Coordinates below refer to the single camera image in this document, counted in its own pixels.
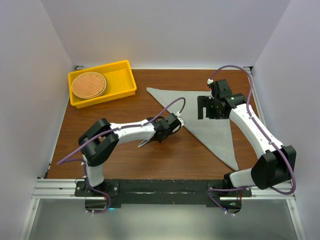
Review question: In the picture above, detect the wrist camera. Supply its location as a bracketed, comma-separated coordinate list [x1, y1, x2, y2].
[208, 79, 233, 99]
[175, 113, 185, 127]

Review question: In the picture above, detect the aluminium frame rail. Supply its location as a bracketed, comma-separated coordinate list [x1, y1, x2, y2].
[20, 179, 307, 240]

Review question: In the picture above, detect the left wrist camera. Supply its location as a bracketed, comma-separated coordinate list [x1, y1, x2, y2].
[175, 113, 185, 127]

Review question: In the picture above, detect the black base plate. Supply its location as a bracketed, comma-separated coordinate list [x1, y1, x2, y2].
[74, 179, 252, 212]

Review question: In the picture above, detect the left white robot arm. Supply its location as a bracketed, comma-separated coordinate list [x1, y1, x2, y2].
[78, 113, 185, 196]

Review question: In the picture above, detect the round woven coaster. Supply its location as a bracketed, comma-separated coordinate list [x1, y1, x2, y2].
[71, 72, 108, 99]

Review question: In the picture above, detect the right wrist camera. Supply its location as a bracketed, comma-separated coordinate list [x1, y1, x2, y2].
[208, 79, 233, 99]

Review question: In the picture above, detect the silver table knife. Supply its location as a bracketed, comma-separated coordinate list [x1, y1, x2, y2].
[138, 139, 153, 148]

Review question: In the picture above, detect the yellow plastic bin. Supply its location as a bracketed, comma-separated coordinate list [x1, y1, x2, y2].
[68, 60, 137, 109]

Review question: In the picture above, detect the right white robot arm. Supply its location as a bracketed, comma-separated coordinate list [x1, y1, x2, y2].
[197, 79, 297, 197]

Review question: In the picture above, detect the grey cloth napkin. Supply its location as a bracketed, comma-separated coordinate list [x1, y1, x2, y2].
[146, 87, 239, 171]

